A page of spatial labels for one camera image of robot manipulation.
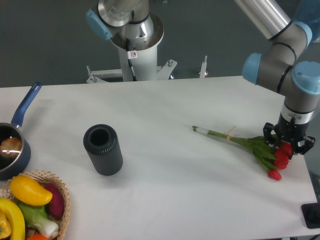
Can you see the yellow mango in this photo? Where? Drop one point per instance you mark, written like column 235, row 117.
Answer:
column 29, row 191

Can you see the brown patty in pan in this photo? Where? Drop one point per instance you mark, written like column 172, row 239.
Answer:
column 11, row 147

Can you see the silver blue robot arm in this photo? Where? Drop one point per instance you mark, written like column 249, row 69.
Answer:
column 277, row 70

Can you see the black device at edge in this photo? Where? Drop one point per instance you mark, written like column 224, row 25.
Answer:
column 311, row 215

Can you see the orange fruit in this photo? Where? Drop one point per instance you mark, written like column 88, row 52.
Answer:
column 38, row 237

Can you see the white stand foot bracket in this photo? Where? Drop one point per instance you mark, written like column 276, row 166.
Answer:
column 203, row 73

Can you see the yellow bell pepper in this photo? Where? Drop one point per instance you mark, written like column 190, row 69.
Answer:
column 15, row 218

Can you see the blue saucepan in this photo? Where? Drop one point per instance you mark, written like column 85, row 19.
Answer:
column 10, row 168

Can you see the green white bok choy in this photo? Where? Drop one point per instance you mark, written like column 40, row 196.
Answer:
column 37, row 218

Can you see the purple sweet potato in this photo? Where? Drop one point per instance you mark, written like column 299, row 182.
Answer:
column 56, row 206

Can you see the dark grey ribbed vase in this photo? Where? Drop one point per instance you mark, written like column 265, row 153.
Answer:
column 103, row 148

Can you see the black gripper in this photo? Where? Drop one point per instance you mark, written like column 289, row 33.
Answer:
column 288, row 131

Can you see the woven wicker basket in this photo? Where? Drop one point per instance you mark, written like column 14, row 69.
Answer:
column 43, row 177

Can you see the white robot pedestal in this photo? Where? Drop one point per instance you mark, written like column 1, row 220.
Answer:
column 137, row 46

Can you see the red tulip bouquet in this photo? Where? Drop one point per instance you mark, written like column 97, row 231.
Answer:
column 273, row 159

